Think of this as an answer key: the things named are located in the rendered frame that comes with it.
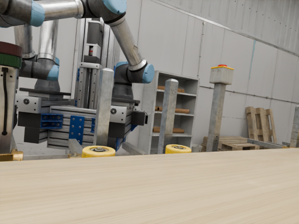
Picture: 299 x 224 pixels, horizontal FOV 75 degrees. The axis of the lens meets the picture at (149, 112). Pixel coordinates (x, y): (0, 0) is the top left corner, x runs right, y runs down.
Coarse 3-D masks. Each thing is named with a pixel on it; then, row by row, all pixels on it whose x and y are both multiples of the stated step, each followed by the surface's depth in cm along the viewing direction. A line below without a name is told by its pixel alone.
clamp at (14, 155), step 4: (12, 152) 50; (16, 152) 51; (20, 152) 51; (0, 156) 48; (4, 156) 48; (8, 156) 49; (12, 156) 49; (16, 156) 50; (20, 156) 51; (0, 160) 48; (4, 160) 48; (8, 160) 49; (12, 160) 49; (16, 160) 50; (20, 160) 50
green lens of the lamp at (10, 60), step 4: (0, 56) 42; (4, 56) 42; (8, 56) 43; (12, 56) 43; (0, 60) 42; (4, 60) 42; (8, 60) 43; (12, 60) 43; (16, 60) 44; (20, 60) 45; (4, 64) 42; (8, 64) 43; (12, 64) 43; (16, 64) 44; (20, 64) 46
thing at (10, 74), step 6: (6, 42) 42; (6, 54) 42; (0, 66) 43; (6, 66) 43; (12, 66) 44; (0, 72) 47; (6, 72) 47; (12, 72) 48; (0, 78) 47; (6, 78) 47; (12, 78) 48; (6, 90) 46; (6, 96) 47; (6, 102) 47; (6, 108) 47; (6, 114) 48; (6, 120) 48; (6, 132) 48
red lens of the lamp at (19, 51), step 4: (0, 44) 42; (4, 44) 42; (8, 44) 42; (12, 44) 43; (0, 48) 42; (4, 48) 42; (8, 48) 42; (12, 48) 43; (16, 48) 44; (20, 48) 45; (4, 52) 42; (8, 52) 43; (12, 52) 43; (16, 52) 44; (20, 52) 45; (20, 56) 45
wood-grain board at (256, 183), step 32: (32, 160) 38; (64, 160) 40; (96, 160) 42; (128, 160) 44; (160, 160) 47; (192, 160) 50; (224, 160) 54; (256, 160) 58; (288, 160) 62; (0, 192) 25; (32, 192) 26; (64, 192) 27; (96, 192) 28; (128, 192) 29; (160, 192) 30; (192, 192) 32; (224, 192) 33; (256, 192) 34; (288, 192) 36
